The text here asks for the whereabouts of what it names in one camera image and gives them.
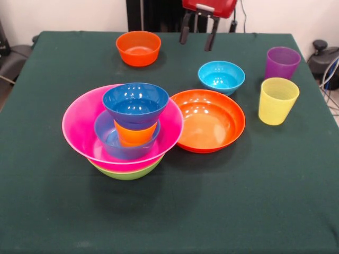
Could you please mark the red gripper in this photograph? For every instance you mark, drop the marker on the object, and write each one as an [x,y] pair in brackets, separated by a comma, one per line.
[222,6]

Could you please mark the dark blue ribbed bowl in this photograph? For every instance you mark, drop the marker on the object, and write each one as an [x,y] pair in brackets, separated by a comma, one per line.
[135,105]

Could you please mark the orange plastic cup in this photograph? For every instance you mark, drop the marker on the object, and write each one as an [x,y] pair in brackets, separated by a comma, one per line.
[135,133]
[127,144]

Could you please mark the light blue translucent bowl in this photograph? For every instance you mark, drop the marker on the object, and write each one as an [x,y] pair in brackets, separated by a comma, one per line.
[106,137]

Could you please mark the large pink plastic bowl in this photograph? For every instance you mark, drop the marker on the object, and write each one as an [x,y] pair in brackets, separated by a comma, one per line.
[79,124]

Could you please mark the cyan ribbed bowl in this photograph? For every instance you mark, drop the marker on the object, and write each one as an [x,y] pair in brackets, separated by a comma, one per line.
[221,79]

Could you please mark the orange translucent bowl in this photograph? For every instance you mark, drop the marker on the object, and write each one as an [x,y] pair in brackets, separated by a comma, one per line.
[137,53]

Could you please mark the red-orange shallow bowl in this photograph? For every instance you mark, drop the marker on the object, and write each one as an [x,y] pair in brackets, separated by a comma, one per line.
[212,124]

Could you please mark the purple plastic cup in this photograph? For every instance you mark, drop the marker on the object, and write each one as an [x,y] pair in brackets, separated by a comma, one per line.
[282,66]

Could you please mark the yellow plastic cup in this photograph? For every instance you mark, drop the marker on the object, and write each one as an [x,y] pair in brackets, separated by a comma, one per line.
[276,105]

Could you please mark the black floor device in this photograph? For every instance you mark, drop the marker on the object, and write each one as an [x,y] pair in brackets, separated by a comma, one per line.
[323,61]

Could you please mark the green plastic bowl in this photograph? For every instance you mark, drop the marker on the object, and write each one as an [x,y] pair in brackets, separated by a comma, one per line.
[127,175]

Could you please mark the dark green table cloth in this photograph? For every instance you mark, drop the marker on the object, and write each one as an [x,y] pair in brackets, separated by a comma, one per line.
[212,198]

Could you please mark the dark grey chair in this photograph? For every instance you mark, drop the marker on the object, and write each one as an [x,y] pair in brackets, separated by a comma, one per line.
[14,61]

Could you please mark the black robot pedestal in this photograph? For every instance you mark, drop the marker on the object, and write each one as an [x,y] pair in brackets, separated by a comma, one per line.
[159,16]

